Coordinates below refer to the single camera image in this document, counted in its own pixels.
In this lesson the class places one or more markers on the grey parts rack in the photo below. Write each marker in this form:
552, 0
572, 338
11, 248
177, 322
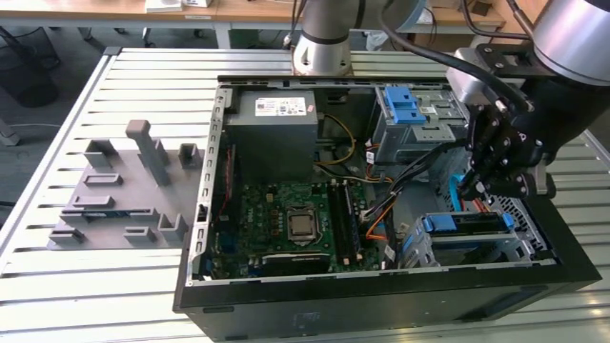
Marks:
102, 232

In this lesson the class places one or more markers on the small blue white box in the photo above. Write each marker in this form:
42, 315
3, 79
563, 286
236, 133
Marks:
198, 3

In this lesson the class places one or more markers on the black PC case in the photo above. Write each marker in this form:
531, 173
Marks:
335, 314

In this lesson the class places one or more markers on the grey metal drive cage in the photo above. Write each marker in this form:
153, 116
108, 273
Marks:
396, 143

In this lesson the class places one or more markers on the black graphics card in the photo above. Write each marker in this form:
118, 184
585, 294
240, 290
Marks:
296, 262

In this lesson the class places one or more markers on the green motherboard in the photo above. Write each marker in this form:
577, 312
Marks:
305, 193

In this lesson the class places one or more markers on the grey metal stand foot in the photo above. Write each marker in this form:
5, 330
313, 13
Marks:
10, 134

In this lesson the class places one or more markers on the grey power supply unit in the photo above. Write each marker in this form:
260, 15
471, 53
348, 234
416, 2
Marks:
268, 153

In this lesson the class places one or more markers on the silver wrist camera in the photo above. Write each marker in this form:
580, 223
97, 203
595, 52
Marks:
465, 85

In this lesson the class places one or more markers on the wooden desk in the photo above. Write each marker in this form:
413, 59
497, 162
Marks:
120, 14
268, 10

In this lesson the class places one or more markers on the grey disk bay cage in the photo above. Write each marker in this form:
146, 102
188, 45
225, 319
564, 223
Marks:
477, 238

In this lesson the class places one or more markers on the silver CPU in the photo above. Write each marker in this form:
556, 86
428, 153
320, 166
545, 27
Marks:
301, 225

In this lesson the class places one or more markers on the hard disk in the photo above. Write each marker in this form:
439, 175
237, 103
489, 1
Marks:
441, 223

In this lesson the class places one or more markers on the green RAM stick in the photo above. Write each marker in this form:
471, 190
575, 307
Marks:
108, 215

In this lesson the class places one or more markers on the black mesh waste basket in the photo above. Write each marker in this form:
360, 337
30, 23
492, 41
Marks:
29, 82

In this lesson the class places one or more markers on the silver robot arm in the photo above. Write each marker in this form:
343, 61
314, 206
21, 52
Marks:
572, 43

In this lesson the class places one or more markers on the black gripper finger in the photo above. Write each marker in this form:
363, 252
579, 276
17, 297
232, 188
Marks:
529, 186
491, 143

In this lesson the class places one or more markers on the blue plastic drive latch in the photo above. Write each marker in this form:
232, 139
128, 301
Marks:
403, 107

